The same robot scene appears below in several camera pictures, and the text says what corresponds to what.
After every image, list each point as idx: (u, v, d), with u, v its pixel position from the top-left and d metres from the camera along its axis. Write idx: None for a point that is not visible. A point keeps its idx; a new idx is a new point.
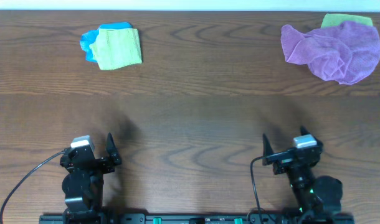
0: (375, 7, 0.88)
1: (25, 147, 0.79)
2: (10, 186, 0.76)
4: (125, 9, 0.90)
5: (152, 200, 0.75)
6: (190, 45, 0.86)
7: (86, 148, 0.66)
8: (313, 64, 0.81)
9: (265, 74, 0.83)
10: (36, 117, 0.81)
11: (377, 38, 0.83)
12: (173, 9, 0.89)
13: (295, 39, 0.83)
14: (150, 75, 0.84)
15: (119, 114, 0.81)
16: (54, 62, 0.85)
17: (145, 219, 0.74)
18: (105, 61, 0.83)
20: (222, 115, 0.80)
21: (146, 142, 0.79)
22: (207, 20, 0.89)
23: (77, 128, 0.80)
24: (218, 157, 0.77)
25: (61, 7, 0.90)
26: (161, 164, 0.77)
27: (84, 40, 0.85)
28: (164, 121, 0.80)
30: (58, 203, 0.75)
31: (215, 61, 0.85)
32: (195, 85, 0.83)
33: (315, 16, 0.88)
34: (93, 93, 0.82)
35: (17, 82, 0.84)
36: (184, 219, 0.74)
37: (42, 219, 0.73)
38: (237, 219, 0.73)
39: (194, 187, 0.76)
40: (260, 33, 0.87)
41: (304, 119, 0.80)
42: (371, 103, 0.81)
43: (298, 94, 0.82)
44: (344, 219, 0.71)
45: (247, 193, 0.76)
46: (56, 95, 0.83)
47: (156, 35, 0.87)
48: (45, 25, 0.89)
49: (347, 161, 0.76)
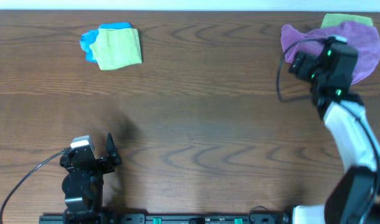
0: (375, 7, 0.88)
1: (25, 148, 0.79)
2: (10, 186, 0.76)
4: (125, 9, 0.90)
5: (152, 200, 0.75)
6: (190, 45, 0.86)
7: (86, 148, 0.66)
8: None
9: (265, 74, 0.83)
10: (36, 117, 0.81)
11: (376, 38, 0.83)
12: (173, 9, 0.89)
13: (296, 40, 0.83)
14: (150, 75, 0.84)
15: (119, 114, 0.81)
16: (54, 62, 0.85)
17: (145, 219, 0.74)
18: (105, 61, 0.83)
20: (222, 115, 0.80)
21: (146, 142, 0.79)
22: (207, 20, 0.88)
23: (77, 128, 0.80)
24: (218, 157, 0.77)
25: (61, 7, 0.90)
26: (161, 164, 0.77)
27: (84, 40, 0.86)
28: (164, 121, 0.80)
30: (58, 203, 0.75)
31: (214, 61, 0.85)
32: (194, 85, 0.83)
33: (315, 17, 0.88)
34: (93, 93, 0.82)
35: (17, 83, 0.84)
36: (184, 219, 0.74)
37: (42, 219, 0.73)
38: (237, 219, 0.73)
39: (194, 187, 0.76)
40: (260, 33, 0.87)
41: (304, 119, 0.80)
42: (371, 103, 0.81)
43: (298, 94, 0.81)
44: None
45: (247, 193, 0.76)
46: (56, 95, 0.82)
47: (157, 35, 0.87)
48: (45, 25, 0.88)
49: None
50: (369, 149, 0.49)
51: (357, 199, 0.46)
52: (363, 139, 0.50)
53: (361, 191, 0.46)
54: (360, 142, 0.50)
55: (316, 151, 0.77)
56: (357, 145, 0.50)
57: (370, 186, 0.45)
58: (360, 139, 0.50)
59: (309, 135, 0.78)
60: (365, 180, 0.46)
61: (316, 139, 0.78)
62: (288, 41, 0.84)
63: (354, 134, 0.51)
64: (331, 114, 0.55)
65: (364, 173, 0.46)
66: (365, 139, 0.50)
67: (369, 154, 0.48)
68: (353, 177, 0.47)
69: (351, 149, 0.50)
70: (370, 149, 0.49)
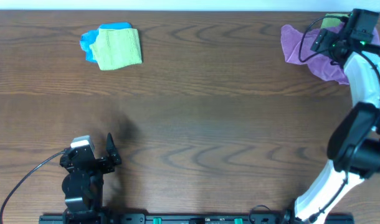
0: (375, 8, 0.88)
1: (25, 147, 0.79)
2: (9, 186, 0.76)
4: (125, 9, 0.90)
5: (152, 200, 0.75)
6: (190, 45, 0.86)
7: (86, 148, 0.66)
8: (313, 64, 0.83)
9: (265, 74, 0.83)
10: (36, 117, 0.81)
11: (377, 38, 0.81)
12: (174, 9, 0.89)
13: (295, 40, 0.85)
14: (150, 75, 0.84)
15: (119, 114, 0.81)
16: (54, 62, 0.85)
17: (145, 219, 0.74)
18: (105, 61, 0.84)
20: (222, 115, 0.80)
21: (146, 142, 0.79)
22: (207, 20, 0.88)
23: (77, 128, 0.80)
24: (218, 157, 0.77)
25: (61, 7, 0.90)
26: (161, 164, 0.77)
27: (84, 40, 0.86)
28: (164, 121, 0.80)
30: (58, 203, 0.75)
31: (214, 61, 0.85)
32: (195, 85, 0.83)
33: (315, 17, 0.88)
34: (93, 93, 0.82)
35: (17, 82, 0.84)
36: (184, 219, 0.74)
37: (41, 219, 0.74)
38: (237, 219, 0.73)
39: (194, 187, 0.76)
40: (260, 33, 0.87)
41: (304, 119, 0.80)
42: None
43: (298, 94, 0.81)
44: (344, 219, 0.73)
45: (247, 193, 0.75)
46: (56, 95, 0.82)
47: (157, 35, 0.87)
48: (45, 26, 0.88)
49: None
50: (378, 90, 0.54)
51: (357, 132, 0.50)
52: (374, 82, 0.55)
53: (360, 126, 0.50)
54: (371, 83, 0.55)
55: (316, 151, 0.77)
56: (365, 86, 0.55)
57: (369, 121, 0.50)
58: (370, 81, 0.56)
59: (309, 135, 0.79)
60: (365, 116, 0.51)
61: (316, 139, 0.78)
62: (288, 41, 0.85)
63: (367, 76, 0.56)
64: (351, 61, 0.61)
65: (366, 109, 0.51)
66: (377, 81, 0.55)
67: (376, 94, 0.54)
68: (356, 112, 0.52)
69: (362, 89, 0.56)
70: (377, 91, 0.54)
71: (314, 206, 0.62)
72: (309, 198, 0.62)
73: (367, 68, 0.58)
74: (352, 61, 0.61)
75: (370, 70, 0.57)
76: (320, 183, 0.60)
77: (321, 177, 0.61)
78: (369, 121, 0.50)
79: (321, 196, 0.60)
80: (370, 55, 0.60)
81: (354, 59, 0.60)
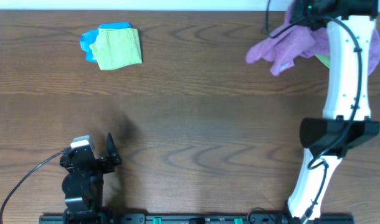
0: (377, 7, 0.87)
1: (25, 148, 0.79)
2: (10, 186, 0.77)
4: (125, 9, 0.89)
5: (152, 200, 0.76)
6: (190, 45, 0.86)
7: (86, 147, 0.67)
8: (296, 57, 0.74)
9: (265, 74, 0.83)
10: (36, 117, 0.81)
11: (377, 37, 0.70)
12: (173, 9, 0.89)
13: None
14: (150, 75, 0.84)
15: (120, 114, 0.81)
16: (53, 62, 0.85)
17: (145, 219, 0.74)
18: (105, 61, 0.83)
20: (222, 115, 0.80)
21: (146, 142, 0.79)
22: (207, 20, 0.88)
23: (78, 128, 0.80)
24: (218, 157, 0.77)
25: (61, 6, 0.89)
26: (161, 164, 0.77)
27: (84, 40, 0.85)
28: (164, 121, 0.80)
30: (58, 203, 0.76)
31: (214, 61, 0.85)
32: (195, 85, 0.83)
33: None
34: (93, 93, 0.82)
35: (17, 83, 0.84)
36: (185, 219, 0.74)
37: (42, 219, 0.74)
38: (236, 219, 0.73)
39: (194, 187, 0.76)
40: (260, 32, 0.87)
41: (304, 119, 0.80)
42: (372, 102, 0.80)
43: (298, 94, 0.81)
44: (344, 219, 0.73)
45: (247, 193, 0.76)
46: (55, 95, 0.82)
47: (157, 35, 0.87)
48: (45, 25, 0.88)
49: (346, 161, 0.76)
50: (354, 89, 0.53)
51: (321, 144, 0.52)
52: (351, 80, 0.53)
53: (324, 142, 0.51)
54: (347, 84, 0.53)
55: None
56: (342, 82, 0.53)
57: (334, 140, 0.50)
58: (348, 75, 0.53)
59: None
60: (332, 131, 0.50)
61: None
62: None
63: (347, 65, 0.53)
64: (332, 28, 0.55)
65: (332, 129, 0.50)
66: (354, 78, 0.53)
67: (351, 97, 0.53)
68: (323, 130, 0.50)
69: (337, 88, 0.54)
70: (352, 94, 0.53)
71: (306, 200, 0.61)
72: (299, 192, 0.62)
73: (349, 51, 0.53)
74: (332, 34, 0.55)
75: (352, 57, 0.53)
76: (304, 177, 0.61)
77: (304, 169, 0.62)
78: (337, 132, 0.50)
79: (309, 188, 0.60)
80: (355, 23, 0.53)
81: (337, 32, 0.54)
